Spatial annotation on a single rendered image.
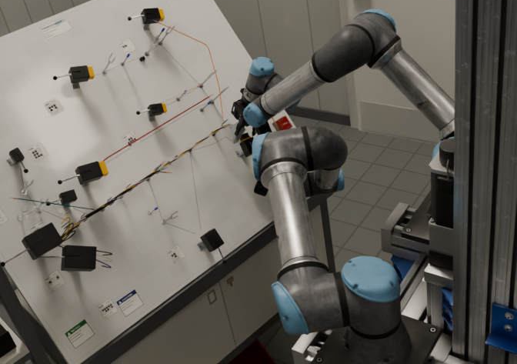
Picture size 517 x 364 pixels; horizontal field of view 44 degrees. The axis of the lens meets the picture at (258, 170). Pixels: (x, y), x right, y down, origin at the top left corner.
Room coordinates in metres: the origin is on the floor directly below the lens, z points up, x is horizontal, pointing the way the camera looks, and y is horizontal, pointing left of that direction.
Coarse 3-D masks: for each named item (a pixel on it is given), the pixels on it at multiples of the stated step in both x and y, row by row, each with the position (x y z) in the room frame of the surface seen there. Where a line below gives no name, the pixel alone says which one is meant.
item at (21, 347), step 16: (0, 272) 1.31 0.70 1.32; (0, 288) 1.30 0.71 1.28; (0, 304) 1.51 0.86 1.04; (16, 304) 1.31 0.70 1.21; (0, 320) 1.42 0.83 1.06; (16, 320) 1.29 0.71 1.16; (16, 336) 1.34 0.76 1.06; (32, 336) 1.31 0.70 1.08; (16, 352) 1.28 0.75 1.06; (32, 352) 1.29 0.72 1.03
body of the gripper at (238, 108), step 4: (244, 88) 2.01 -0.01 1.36; (244, 96) 1.96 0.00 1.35; (240, 100) 2.02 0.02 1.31; (244, 100) 1.96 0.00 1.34; (236, 104) 2.01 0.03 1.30; (240, 104) 2.01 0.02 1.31; (244, 104) 1.99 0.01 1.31; (232, 108) 2.02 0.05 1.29; (236, 108) 2.00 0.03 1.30; (240, 108) 1.99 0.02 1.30; (244, 108) 1.99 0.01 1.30; (232, 112) 2.02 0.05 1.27; (236, 112) 2.01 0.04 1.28; (240, 112) 1.98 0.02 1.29; (236, 116) 2.01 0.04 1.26; (240, 116) 1.99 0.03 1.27; (240, 120) 1.99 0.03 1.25; (244, 124) 1.96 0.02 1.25
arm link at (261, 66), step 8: (256, 64) 1.91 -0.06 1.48; (264, 64) 1.92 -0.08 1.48; (272, 64) 1.92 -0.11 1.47; (248, 72) 1.94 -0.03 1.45; (256, 72) 1.90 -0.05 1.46; (264, 72) 1.89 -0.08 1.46; (272, 72) 1.91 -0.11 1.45; (248, 80) 1.93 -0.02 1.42; (256, 80) 1.90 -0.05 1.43; (264, 80) 1.89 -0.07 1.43; (248, 88) 1.93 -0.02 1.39; (256, 88) 1.91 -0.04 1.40
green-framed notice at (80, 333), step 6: (78, 324) 1.46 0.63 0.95; (84, 324) 1.46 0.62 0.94; (72, 330) 1.44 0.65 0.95; (78, 330) 1.44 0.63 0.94; (84, 330) 1.45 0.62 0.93; (90, 330) 1.45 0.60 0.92; (66, 336) 1.42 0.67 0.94; (72, 336) 1.43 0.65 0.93; (78, 336) 1.43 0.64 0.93; (84, 336) 1.43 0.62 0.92; (90, 336) 1.44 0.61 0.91; (72, 342) 1.41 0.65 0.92; (78, 342) 1.42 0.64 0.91; (84, 342) 1.42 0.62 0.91
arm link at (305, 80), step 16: (336, 32) 1.62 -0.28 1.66; (352, 32) 1.58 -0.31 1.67; (320, 48) 1.61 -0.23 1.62; (336, 48) 1.56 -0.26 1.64; (352, 48) 1.55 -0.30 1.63; (368, 48) 1.56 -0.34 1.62; (320, 64) 1.57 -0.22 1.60; (336, 64) 1.55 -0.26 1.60; (352, 64) 1.55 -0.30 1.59; (288, 80) 1.68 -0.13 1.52; (304, 80) 1.62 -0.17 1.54; (320, 80) 1.59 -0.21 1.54; (272, 96) 1.71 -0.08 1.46; (288, 96) 1.67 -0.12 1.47; (304, 96) 1.66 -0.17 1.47; (256, 112) 1.73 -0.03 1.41; (272, 112) 1.72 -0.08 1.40
